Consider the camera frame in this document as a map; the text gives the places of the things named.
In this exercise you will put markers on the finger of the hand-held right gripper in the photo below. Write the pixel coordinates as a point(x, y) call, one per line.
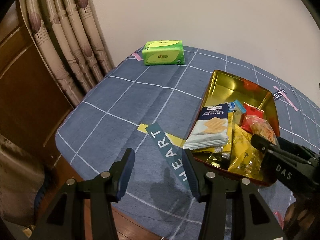
point(261, 142)
point(292, 147)

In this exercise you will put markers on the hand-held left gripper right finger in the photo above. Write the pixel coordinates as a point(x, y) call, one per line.
point(191, 177)

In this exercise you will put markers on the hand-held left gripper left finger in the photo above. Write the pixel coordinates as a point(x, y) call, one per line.
point(126, 177)

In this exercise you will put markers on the clear peanut snack packet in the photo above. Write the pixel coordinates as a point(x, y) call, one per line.
point(262, 128)

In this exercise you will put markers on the yellow printed snack packet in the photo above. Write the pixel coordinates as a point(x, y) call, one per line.
point(243, 150)

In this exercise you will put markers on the red snack packet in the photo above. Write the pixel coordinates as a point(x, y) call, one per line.
point(251, 116)

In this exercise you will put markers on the dark silver snack packet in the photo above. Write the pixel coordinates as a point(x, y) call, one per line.
point(217, 158)

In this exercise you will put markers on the yellow packet with silver strip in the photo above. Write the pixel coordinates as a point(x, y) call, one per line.
point(212, 150)

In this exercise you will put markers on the small blue snack packet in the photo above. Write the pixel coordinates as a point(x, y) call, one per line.
point(237, 106)

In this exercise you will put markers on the dark blue cracker packet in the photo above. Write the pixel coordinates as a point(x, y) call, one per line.
point(210, 130)

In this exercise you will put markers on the maroon and gold tin box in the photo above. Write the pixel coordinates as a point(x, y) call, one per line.
point(232, 85)

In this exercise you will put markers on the person's right hand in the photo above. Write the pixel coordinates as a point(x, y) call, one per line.
point(297, 212)

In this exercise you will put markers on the blue checked cloth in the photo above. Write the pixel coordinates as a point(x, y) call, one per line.
point(140, 97)

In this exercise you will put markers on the dark cloth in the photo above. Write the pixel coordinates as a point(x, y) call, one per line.
point(20, 175)

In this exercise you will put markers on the green tissue pack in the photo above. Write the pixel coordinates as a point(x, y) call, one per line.
point(162, 53)

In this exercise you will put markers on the brown wooden cabinet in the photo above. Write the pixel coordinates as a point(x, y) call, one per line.
point(25, 87)

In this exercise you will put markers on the beige patterned curtain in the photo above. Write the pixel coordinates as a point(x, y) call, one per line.
point(67, 42)

